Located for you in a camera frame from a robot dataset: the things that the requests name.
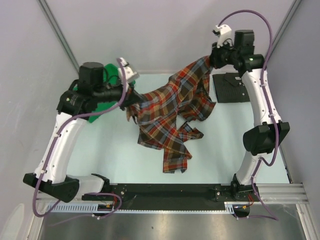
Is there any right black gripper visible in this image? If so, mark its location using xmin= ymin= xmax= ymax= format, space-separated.
xmin=205 ymin=39 xmax=239 ymax=70

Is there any red plaid long sleeve shirt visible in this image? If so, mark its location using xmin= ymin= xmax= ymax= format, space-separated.
xmin=126 ymin=56 xmax=216 ymax=174

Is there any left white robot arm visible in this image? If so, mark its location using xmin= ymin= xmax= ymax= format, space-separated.
xmin=23 ymin=57 xmax=142 ymax=203

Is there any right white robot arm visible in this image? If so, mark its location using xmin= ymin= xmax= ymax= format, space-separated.
xmin=210 ymin=24 xmax=290 ymax=201

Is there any green plastic tray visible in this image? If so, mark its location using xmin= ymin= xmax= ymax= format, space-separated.
xmin=72 ymin=62 xmax=124 ymax=123

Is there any folded dark striped shirt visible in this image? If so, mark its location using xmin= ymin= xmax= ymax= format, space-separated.
xmin=212 ymin=72 xmax=250 ymax=104

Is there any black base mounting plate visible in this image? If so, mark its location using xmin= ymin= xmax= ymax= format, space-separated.
xmin=81 ymin=182 xmax=256 ymax=217

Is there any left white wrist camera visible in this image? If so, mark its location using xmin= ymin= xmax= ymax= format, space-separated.
xmin=117 ymin=57 xmax=140 ymax=84

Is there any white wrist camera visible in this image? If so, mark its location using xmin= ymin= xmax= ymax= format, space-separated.
xmin=212 ymin=24 xmax=232 ymax=48
xmin=117 ymin=57 xmax=140 ymax=84

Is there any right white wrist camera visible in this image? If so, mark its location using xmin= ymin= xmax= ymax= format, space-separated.
xmin=212 ymin=24 xmax=232 ymax=48

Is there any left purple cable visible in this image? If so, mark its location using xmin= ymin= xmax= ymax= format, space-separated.
xmin=32 ymin=57 xmax=133 ymax=227

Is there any white slotted cable duct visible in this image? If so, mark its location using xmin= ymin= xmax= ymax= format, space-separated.
xmin=51 ymin=202 xmax=250 ymax=214

